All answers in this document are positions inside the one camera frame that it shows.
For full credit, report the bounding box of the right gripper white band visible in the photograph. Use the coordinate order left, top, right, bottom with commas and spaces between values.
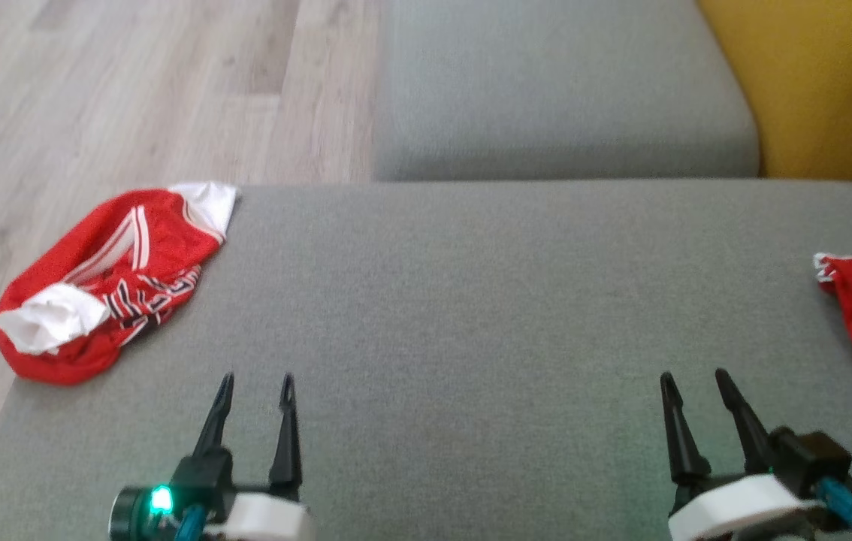
660, 368, 852, 541

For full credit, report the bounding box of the small grey sofa cushion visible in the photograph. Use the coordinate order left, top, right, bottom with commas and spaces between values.
372, 0, 761, 182

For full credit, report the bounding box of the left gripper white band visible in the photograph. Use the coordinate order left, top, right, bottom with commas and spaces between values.
110, 372, 316, 541

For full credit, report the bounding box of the left arm cable blue plug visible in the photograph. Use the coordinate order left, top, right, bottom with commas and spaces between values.
174, 503, 209, 541

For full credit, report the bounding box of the large grey sofa seat cushion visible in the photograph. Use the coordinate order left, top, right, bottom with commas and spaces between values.
0, 179, 852, 541

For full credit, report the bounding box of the yellow upholstered cushion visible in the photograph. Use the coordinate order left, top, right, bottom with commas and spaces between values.
696, 0, 852, 187

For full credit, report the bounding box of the red basketball jersey black lettering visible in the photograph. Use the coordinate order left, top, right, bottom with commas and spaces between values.
0, 180, 239, 386

